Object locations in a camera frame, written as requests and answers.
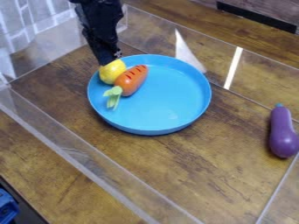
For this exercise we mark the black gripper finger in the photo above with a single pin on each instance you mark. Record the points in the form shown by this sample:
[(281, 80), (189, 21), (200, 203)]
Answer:
[(91, 39), (107, 52)]

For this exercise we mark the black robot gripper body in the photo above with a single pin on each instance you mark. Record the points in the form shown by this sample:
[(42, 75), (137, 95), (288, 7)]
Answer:
[(99, 16)]

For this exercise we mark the orange toy carrot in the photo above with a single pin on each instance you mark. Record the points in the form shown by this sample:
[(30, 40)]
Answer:
[(125, 85)]

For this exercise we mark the yellow toy lemon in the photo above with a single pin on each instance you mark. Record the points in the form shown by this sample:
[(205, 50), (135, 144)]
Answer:
[(109, 71)]

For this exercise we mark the blue round plate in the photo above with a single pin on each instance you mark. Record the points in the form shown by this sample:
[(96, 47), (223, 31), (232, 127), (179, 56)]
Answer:
[(165, 105)]

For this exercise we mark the black bar in background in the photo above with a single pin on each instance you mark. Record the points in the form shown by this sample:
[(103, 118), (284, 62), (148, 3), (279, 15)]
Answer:
[(265, 20)]

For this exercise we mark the purple toy eggplant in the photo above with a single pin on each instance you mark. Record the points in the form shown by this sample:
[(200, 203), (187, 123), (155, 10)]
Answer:
[(283, 139)]

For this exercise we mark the blue object at corner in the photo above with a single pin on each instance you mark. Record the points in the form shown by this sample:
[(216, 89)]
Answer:
[(8, 207)]

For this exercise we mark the clear acrylic enclosure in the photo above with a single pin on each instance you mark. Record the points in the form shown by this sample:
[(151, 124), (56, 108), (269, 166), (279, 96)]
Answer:
[(85, 173)]

